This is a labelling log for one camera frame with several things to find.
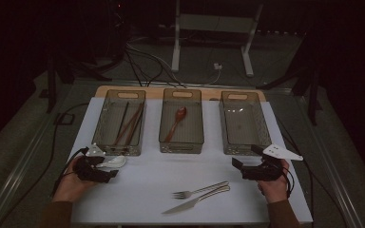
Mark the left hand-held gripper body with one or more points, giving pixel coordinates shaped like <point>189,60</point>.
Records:
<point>85,169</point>

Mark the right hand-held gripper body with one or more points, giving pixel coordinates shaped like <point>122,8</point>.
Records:
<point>263,173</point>

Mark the white ceramic spoon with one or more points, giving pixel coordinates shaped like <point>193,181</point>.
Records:
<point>117,162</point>

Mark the clear plastic storage bin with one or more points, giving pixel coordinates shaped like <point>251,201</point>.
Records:
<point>190,133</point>
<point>244,126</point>
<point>107,126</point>

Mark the brown wooden chopstick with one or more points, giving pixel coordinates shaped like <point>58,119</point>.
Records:
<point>129,123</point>
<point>135,126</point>

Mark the black chopstick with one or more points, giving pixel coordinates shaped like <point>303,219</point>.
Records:
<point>124,115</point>

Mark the brown wooden spoon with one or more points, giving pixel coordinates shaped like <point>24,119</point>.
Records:
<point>181,111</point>

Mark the person's right hand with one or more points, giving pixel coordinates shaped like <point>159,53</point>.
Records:
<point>275,191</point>

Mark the white table mat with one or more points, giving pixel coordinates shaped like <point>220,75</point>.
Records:
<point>171,167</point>

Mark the metal fork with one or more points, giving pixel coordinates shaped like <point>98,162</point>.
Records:
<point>179,194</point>

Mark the black stand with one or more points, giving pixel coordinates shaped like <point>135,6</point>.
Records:
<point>312,101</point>
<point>51,91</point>

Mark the white plug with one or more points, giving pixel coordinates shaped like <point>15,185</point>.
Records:
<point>217,66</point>

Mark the white metal stand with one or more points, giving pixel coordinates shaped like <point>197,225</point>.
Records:
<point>176,47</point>

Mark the grey metal rail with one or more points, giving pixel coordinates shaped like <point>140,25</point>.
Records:
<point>28,152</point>
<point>329,158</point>

